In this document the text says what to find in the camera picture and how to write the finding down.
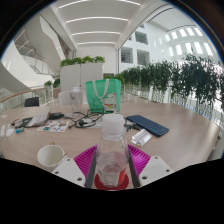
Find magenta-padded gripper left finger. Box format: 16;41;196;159
51;143;98;189

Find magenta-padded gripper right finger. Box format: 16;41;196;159
127;143;174;188

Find clear water bottle red label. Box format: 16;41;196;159
95;113;130;188

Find brown stirring stick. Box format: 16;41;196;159
55;152;68;164

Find white cup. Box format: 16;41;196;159
36;143;67;173

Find clear plastic package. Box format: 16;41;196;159
130;128;153;147

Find dark blue keyboard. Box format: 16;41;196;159
125;114;170;138

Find colourful sticker sheet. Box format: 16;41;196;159
36;119;71;133

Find black power adapter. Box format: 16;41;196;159
49;112;65;120

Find white booklet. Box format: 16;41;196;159
24;110;51;128

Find clear shaker bottle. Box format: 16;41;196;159
68;83;84;114

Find white chair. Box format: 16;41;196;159
58;90;88;106

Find black chair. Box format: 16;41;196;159
24;96;40;108

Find green tote bag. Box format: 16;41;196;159
85;78;123;115

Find glass balustrade railing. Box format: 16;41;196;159
0;85;48;111

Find long green plant hedge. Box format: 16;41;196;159
119;54;224;113

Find white cabinet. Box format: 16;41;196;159
59;62;104;104

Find green plants in brown planter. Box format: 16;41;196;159
103;73;126;84

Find green plants on cabinet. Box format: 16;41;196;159
59;55;106;68

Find ceiling light strips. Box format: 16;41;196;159
58;0;141;46

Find black tangled cable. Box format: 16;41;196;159
68;111;104;129

